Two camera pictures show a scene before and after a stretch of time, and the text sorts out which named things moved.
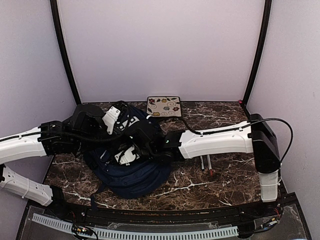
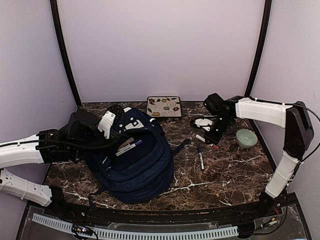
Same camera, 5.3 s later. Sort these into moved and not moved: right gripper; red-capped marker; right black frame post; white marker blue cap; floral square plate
Moved: red-capped marker; right gripper
Not moved: right black frame post; floral square plate; white marker blue cap
